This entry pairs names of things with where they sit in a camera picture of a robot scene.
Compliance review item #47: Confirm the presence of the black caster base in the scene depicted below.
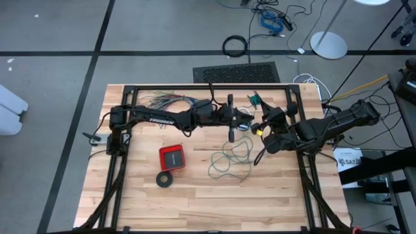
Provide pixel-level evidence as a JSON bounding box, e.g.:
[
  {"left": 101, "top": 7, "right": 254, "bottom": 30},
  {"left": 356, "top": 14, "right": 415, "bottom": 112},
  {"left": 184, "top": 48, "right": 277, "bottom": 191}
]
[{"left": 391, "top": 14, "right": 416, "bottom": 47}]

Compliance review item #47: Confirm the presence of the red square tray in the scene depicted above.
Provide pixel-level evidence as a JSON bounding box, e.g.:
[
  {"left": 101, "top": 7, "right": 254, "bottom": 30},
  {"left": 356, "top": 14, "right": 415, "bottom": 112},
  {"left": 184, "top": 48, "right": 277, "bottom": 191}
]
[{"left": 158, "top": 144, "right": 187, "bottom": 172}]

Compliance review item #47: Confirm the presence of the multicolour wire bundle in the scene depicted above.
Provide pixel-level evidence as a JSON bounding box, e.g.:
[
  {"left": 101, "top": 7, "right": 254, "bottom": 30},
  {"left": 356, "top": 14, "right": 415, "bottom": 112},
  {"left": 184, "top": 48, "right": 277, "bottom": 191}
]
[{"left": 142, "top": 90, "right": 201, "bottom": 129}]

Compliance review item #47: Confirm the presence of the black tape roll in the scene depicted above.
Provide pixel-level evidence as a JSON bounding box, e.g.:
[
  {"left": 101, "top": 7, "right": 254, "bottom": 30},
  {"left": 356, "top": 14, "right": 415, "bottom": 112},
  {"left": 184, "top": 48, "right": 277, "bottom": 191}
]
[{"left": 155, "top": 170, "right": 174, "bottom": 189}]

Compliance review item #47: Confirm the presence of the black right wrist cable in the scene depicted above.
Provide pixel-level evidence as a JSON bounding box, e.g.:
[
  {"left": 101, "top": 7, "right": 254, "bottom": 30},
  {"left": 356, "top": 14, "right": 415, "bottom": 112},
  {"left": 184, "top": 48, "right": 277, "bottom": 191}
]
[{"left": 253, "top": 139, "right": 277, "bottom": 166}]

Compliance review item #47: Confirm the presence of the black spool white label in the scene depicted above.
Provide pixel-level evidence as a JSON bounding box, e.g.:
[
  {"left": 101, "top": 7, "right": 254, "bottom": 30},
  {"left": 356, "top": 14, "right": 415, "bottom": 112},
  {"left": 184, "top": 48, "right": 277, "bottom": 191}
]
[{"left": 246, "top": 91, "right": 263, "bottom": 110}]

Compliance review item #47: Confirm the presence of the black desk device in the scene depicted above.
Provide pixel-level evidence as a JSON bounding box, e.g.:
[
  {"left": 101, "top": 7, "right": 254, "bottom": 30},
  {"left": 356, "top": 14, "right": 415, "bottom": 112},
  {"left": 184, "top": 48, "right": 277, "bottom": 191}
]
[{"left": 388, "top": 58, "right": 416, "bottom": 107}]

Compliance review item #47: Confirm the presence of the black coiled floor cable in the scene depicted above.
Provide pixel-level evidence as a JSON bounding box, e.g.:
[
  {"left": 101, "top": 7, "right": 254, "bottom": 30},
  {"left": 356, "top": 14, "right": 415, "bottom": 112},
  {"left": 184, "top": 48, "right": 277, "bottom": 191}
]
[{"left": 222, "top": 34, "right": 250, "bottom": 59}]

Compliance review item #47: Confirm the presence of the black side workbench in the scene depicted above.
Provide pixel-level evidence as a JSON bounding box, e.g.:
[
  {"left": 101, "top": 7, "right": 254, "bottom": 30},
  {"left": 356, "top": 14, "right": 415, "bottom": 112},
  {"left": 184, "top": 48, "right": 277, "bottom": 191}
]
[{"left": 337, "top": 70, "right": 416, "bottom": 234}]

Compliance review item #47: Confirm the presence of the white round lamp head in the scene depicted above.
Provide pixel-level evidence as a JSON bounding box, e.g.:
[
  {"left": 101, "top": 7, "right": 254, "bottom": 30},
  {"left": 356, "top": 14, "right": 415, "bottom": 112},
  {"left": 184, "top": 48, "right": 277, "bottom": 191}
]
[{"left": 353, "top": 0, "right": 391, "bottom": 7}]

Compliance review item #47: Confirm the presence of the yellow floor cable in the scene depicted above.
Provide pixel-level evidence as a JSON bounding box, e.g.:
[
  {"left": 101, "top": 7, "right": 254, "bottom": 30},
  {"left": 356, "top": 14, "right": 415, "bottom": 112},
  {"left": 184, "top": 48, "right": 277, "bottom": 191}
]
[{"left": 330, "top": 75, "right": 390, "bottom": 102}]

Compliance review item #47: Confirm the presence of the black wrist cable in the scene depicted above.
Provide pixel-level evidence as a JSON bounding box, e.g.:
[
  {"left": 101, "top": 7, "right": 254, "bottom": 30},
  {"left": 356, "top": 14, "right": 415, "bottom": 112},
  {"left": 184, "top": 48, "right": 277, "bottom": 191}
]
[
  {"left": 207, "top": 81, "right": 228, "bottom": 108},
  {"left": 253, "top": 139, "right": 277, "bottom": 166}
]

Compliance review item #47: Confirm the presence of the blue coiled cable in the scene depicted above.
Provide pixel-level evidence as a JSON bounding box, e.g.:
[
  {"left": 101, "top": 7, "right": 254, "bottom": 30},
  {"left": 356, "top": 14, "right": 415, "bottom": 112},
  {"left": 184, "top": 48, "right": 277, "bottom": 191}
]
[{"left": 259, "top": 10, "right": 284, "bottom": 33}]

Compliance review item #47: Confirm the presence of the black floor vent grille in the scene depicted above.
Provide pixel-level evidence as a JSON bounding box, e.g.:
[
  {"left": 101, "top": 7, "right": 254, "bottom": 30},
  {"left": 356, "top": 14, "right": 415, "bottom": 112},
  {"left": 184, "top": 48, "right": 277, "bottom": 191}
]
[{"left": 192, "top": 61, "right": 281, "bottom": 84}]

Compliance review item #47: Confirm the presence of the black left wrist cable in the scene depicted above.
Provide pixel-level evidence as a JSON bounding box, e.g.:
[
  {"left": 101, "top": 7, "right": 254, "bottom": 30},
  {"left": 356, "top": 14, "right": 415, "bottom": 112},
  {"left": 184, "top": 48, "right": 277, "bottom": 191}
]
[{"left": 207, "top": 81, "right": 228, "bottom": 108}]

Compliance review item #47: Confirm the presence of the white cord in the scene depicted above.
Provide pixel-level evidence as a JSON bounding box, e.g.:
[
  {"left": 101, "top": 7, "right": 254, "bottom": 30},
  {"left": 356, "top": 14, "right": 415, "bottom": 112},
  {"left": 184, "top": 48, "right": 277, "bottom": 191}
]
[{"left": 236, "top": 106, "right": 258, "bottom": 132}]

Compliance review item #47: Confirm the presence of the black power adapter cable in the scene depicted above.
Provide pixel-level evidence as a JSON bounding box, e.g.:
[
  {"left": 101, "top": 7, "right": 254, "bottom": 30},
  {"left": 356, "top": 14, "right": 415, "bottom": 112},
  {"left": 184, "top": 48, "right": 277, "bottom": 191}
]
[{"left": 218, "top": 0, "right": 322, "bottom": 38}]

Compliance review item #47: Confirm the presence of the white round lamp base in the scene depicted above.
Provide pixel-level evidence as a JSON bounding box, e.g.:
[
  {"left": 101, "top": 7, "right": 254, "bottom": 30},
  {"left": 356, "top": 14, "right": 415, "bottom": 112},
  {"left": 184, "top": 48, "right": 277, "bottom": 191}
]
[{"left": 309, "top": 0, "right": 348, "bottom": 60}]

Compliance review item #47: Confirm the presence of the black corrugated hose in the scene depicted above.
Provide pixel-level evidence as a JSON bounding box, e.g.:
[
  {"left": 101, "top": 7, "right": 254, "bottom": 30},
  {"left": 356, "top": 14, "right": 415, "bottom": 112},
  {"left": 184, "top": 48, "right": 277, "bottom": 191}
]
[{"left": 321, "top": 103, "right": 343, "bottom": 124}]

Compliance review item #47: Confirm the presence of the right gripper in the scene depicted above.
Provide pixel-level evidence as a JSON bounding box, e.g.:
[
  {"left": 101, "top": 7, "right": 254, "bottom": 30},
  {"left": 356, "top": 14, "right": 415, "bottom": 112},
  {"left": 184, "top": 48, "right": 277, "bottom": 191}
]
[{"left": 250, "top": 100, "right": 298, "bottom": 135}]

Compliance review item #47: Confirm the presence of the green cord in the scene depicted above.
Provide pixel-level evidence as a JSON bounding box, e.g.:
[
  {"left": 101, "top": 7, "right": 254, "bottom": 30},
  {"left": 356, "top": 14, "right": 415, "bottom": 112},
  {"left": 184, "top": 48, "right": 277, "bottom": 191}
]
[{"left": 207, "top": 92, "right": 263, "bottom": 181}]

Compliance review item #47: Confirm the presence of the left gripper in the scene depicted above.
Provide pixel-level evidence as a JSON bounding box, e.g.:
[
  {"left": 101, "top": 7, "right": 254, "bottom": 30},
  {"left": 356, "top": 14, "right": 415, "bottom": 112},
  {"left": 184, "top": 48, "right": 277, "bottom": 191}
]
[{"left": 219, "top": 94, "right": 255, "bottom": 144}]

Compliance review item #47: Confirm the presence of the white floor cable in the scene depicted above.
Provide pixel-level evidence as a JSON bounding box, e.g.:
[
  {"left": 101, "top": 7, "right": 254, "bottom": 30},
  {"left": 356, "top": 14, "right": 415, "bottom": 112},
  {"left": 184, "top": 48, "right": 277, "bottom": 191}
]
[{"left": 292, "top": 73, "right": 332, "bottom": 105}]

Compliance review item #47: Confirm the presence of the white paper sign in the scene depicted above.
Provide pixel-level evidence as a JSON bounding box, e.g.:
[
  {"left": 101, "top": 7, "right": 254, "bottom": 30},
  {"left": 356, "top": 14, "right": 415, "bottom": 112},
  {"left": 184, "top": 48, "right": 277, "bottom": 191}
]
[{"left": 333, "top": 148, "right": 363, "bottom": 189}]

